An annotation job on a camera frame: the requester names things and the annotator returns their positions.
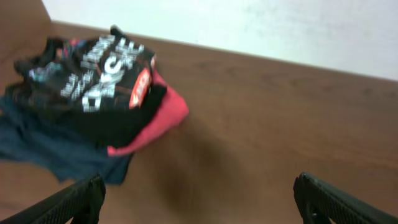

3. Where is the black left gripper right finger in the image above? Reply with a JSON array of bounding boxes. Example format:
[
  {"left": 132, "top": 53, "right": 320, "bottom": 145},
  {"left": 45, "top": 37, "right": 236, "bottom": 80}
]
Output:
[{"left": 293, "top": 172, "right": 397, "bottom": 224}]

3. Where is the black orange-patterned jersey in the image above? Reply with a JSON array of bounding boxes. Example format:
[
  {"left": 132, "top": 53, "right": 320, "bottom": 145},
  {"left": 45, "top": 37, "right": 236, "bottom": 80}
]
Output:
[{"left": 14, "top": 26, "right": 167, "bottom": 119}]

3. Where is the folded black shirt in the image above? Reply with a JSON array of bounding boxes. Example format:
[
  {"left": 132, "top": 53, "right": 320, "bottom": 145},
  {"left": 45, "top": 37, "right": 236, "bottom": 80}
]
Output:
[{"left": 57, "top": 85, "right": 167, "bottom": 147}]

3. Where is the folded red shirt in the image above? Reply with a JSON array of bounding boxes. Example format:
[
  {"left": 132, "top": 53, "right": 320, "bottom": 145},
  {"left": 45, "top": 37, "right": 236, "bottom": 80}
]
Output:
[{"left": 107, "top": 70, "right": 189, "bottom": 157}]

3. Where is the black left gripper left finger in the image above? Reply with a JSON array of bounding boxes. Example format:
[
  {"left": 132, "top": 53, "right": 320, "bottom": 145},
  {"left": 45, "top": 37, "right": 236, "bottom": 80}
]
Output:
[{"left": 1, "top": 175, "right": 106, "bottom": 224}]

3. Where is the folded navy blue shirt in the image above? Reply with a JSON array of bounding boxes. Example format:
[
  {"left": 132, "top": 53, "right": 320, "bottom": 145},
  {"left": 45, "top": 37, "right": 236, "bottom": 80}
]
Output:
[{"left": 1, "top": 96, "right": 131, "bottom": 185}]

